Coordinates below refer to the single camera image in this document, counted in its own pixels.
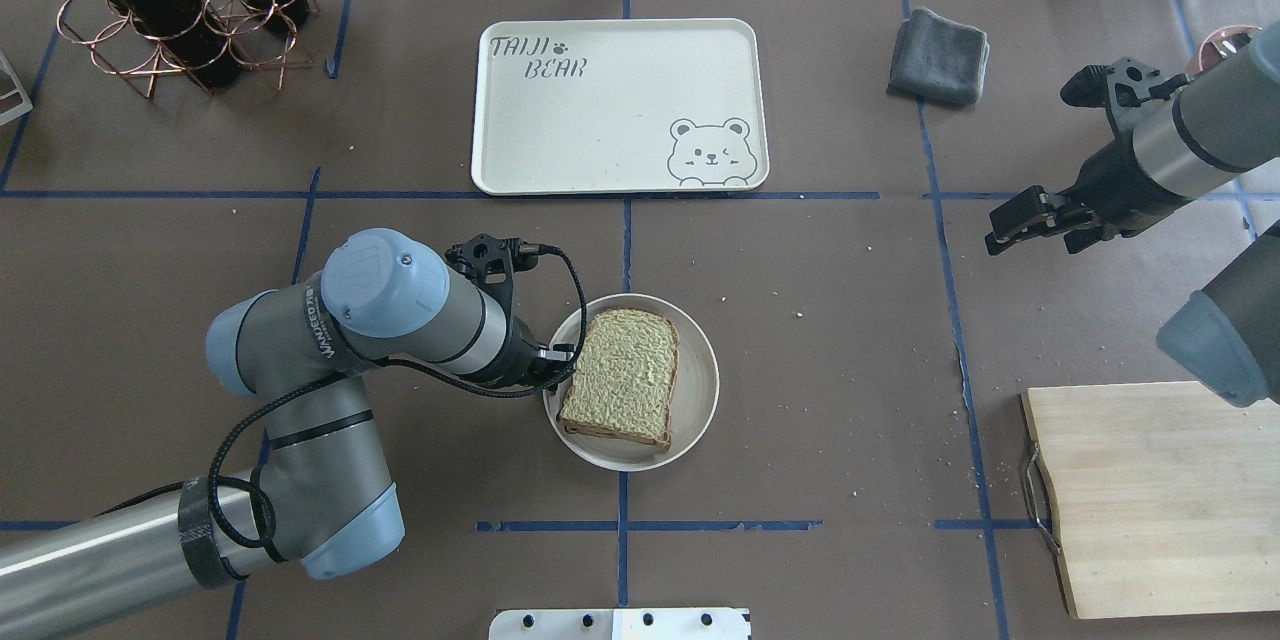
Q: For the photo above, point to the white round plate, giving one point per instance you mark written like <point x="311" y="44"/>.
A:
<point x="694" y="400"/>

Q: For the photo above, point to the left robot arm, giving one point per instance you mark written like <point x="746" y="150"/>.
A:
<point x="303" y="477"/>

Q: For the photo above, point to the pink bowl with ice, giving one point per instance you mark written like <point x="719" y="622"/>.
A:
<point x="1219" y="45"/>

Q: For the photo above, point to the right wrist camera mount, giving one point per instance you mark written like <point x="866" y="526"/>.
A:
<point x="1128" y="91"/>

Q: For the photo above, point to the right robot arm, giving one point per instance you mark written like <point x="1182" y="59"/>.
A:
<point x="1176" y="140"/>

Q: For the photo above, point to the cream bear tray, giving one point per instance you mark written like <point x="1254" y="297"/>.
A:
<point x="613" y="106"/>

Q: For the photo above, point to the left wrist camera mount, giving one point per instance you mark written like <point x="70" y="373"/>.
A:
<point x="491" y="263"/>

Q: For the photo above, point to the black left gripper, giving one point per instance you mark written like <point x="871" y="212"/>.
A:
<point x="521" y="352"/>

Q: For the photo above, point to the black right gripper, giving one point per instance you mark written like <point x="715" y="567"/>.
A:
<point x="1105" y="174"/>

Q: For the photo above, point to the bread slice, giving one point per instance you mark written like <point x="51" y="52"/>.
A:
<point x="658" y="439"/>
<point x="626" y="373"/>

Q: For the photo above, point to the copper wire bottle rack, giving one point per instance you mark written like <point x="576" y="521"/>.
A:
<point x="105" y="31"/>

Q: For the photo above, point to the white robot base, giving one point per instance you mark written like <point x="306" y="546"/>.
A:
<point x="623" y="623"/>

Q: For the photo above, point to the grey folded cloth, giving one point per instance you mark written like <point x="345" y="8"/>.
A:
<point x="939" y="59"/>

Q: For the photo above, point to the white metal object at edge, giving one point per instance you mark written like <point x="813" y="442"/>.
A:
<point x="15" y="101"/>

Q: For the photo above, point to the wooden cutting board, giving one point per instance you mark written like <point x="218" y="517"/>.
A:
<point x="1164" y="499"/>

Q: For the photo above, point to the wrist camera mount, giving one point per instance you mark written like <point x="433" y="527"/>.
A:
<point x="1128" y="91"/>
<point x="491" y="263"/>

